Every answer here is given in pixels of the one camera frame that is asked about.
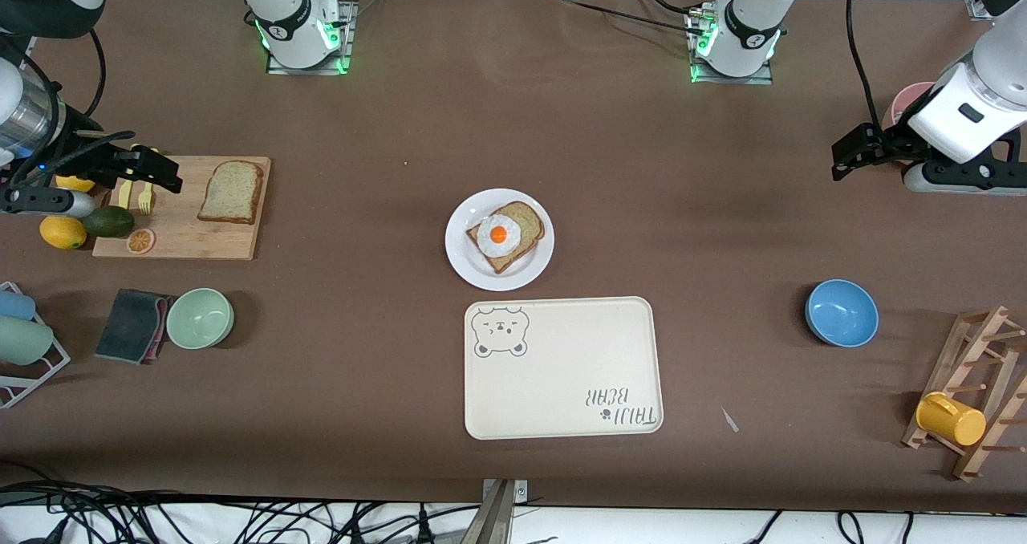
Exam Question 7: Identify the toasted bread slice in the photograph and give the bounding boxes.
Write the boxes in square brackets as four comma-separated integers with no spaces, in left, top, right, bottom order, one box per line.
[197,160,265,225]
[465,201,546,275]

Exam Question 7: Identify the white round plate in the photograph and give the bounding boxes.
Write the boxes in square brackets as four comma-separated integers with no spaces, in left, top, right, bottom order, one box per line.
[445,189,555,292]

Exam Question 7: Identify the fried egg toy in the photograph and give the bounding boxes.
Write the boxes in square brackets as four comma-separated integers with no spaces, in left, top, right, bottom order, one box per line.
[477,215,522,259]

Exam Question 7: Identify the yellow plastic knife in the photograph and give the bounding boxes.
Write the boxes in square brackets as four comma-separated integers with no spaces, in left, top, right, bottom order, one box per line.
[118,144,144,210]

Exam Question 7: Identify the yellow plastic fork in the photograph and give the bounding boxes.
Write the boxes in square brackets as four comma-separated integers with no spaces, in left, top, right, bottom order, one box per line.
[137,148,160,215]

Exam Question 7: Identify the pink bowl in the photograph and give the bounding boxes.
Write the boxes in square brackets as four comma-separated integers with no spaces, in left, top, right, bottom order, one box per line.
[882,82,937,132]

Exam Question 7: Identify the dark green avocado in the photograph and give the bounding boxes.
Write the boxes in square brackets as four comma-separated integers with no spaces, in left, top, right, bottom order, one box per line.
[80,205,136,239]

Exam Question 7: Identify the wooden cutting board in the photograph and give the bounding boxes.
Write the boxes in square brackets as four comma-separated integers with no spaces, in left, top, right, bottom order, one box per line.
[91,156,272,261]

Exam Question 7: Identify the folded dark grey cloth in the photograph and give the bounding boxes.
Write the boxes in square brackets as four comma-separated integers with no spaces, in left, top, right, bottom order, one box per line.
[94,289,173,365]

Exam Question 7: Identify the light blue cup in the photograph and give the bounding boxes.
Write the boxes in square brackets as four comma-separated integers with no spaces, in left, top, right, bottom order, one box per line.
[0,290,37,322]

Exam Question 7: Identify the mint green bowl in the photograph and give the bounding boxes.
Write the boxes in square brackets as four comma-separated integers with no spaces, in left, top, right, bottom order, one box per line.
[166,288,235,350]

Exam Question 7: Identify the blue bowl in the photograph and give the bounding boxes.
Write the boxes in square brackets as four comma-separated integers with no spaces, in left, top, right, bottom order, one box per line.
[805,279,879,348]

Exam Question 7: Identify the pale green cup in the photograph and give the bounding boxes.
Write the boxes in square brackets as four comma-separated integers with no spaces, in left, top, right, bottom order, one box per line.
[0,316,55,366]

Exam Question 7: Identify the wooden peg cup rack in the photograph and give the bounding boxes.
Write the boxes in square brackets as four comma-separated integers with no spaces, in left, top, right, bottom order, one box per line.
[901,305,1027,482]

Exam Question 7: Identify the yellow plastic cup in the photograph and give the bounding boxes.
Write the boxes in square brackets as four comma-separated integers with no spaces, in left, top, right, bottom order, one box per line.
[915,392,987,447]

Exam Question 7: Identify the cream bear print tray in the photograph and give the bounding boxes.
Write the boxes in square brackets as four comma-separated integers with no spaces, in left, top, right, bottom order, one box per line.
[464,296,664,440]

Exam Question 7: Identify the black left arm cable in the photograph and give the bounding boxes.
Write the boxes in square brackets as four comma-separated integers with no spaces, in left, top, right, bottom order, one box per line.
[845,0,883,132]

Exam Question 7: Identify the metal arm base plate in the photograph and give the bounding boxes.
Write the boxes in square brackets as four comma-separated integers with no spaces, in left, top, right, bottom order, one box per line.
[686,6,776,86]
[266,0,355,76]

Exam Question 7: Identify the white wire cup rack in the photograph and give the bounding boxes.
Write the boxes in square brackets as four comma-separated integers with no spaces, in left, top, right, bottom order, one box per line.
[0,281,71,410]

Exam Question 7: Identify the black cable on table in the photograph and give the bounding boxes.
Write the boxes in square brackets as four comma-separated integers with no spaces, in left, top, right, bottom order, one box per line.
[554,0,703,35]

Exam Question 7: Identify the tangled black floor cables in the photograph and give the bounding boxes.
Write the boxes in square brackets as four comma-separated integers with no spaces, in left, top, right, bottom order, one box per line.
[0,460,482,544]

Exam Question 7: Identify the grey metal mounting post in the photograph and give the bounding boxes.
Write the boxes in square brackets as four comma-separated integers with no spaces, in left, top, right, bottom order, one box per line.
[473,478,530,544]

